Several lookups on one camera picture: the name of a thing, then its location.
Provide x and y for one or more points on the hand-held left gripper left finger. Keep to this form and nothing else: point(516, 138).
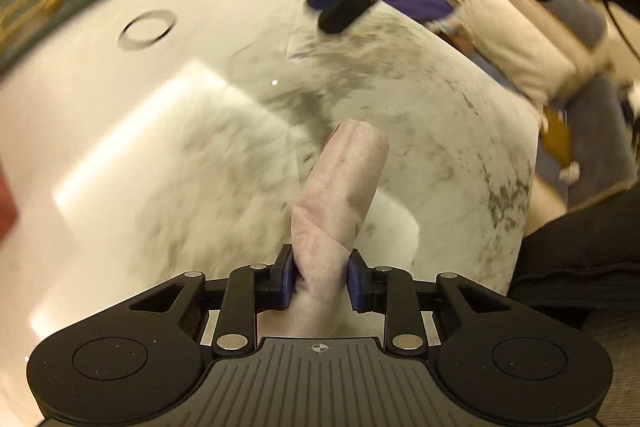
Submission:
point(286, 281)

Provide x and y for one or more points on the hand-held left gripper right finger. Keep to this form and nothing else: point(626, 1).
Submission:
point(356, 283)

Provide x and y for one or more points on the red cardboard box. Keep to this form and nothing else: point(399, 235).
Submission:
point(7, 207)

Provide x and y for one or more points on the purple cloth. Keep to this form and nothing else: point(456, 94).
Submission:
point(420, 7)

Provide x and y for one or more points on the large white pillow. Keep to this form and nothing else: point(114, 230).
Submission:
point(520, 42)

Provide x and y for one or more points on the brown square cushion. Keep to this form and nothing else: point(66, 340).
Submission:
point(559, 137)

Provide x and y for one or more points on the person's black clothing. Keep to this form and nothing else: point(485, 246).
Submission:
point(585, 267)

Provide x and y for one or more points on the grey sofa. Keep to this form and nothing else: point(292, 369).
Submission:
point(595, 142)

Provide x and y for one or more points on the small white figurine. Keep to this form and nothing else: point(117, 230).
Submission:
point(570, 171)

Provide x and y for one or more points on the wooden cup rack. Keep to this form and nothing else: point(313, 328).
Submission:
point(30, 2)

